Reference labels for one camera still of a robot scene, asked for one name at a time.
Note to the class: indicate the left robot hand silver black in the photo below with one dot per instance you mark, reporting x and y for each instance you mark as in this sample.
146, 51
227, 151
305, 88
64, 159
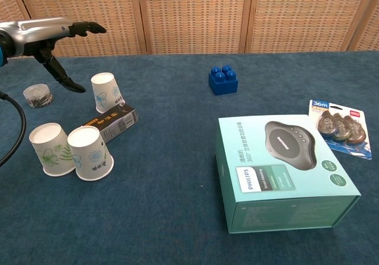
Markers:
38, 29

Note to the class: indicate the white paper cup blue flower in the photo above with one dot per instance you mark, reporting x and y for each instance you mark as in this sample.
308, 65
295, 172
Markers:
89, 152
105, 91

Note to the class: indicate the woven folding screen panel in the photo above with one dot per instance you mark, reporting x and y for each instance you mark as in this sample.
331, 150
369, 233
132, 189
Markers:
195, 16
370, 31
97, 4
9, 1
305, 16

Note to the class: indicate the round clear tape container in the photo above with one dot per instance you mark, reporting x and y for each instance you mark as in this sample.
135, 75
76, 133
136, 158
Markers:
38, 96

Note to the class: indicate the white paper cup green fern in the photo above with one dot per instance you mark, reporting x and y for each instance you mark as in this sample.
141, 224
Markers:
47, 149

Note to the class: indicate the black carton with gold print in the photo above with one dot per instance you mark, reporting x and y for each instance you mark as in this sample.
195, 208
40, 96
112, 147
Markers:
118, 122

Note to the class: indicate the blue building block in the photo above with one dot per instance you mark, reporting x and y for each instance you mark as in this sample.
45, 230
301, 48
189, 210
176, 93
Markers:
222, 82

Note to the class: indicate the blue felt table cover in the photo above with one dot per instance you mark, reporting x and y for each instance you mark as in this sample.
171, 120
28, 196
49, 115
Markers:
148, 211

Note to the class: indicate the teal Philips speaker box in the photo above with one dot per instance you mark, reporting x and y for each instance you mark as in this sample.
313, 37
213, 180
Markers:
281, 170

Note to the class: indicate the correction tape blister pack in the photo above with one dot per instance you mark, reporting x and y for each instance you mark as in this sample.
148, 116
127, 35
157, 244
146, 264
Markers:
340, 125

